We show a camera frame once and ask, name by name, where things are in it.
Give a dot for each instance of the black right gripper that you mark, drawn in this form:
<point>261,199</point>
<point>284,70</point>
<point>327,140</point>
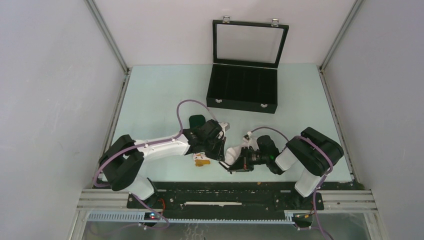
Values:
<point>243,164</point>

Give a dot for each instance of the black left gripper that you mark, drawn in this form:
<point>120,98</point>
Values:
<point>219,155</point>

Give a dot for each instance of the white sock with black stripes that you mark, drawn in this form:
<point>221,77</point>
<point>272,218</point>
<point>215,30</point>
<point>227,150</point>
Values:
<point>232,153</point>

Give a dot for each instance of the black display case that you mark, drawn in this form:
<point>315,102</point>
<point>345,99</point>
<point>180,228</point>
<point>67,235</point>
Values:
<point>246,57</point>

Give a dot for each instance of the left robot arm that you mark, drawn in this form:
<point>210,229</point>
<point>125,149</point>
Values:
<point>122,162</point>

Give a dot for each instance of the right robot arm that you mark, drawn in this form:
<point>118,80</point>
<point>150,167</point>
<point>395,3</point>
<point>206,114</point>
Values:
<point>315,151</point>

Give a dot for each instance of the green snowman sock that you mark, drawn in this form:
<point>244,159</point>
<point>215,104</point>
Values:
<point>199,158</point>

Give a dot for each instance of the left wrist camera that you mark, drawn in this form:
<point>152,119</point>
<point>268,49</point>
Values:
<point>225,126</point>

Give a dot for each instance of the right aluminium frame post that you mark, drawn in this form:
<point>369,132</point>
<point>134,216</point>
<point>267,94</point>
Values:
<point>341,33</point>

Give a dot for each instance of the aluminium frame post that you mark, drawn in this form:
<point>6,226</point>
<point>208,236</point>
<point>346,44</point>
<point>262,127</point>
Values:
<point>107,34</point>
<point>341,33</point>

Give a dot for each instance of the left aluminium frame post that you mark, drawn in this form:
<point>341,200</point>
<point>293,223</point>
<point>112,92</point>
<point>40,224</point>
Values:
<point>107,34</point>

